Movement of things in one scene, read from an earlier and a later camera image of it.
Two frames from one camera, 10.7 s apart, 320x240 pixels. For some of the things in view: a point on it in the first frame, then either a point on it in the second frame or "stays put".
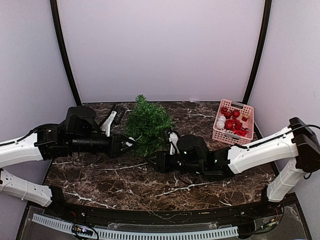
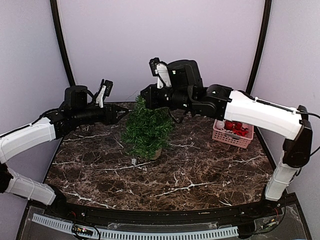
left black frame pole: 56,15 stays put
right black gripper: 161,158 to 151,101
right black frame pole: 264,26 stays put
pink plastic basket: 234,123 stays put
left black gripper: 115,148 to 111,117
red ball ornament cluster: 232,123 stays put
